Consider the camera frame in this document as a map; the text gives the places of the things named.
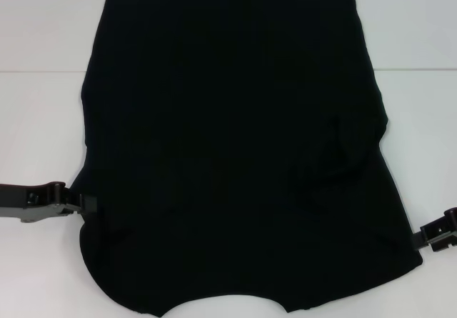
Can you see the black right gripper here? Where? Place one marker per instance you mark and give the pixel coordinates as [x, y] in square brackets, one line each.
[442, 230]

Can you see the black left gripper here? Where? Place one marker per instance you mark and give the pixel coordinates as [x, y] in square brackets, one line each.
[32, 200]

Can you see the black t-shirt with white print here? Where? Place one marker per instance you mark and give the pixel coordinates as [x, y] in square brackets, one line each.
[232, 135]

